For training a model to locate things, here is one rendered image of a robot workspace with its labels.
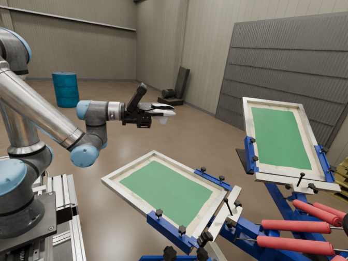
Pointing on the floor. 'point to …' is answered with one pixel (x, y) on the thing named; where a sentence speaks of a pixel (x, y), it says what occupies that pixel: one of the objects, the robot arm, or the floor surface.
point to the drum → (66, 89)
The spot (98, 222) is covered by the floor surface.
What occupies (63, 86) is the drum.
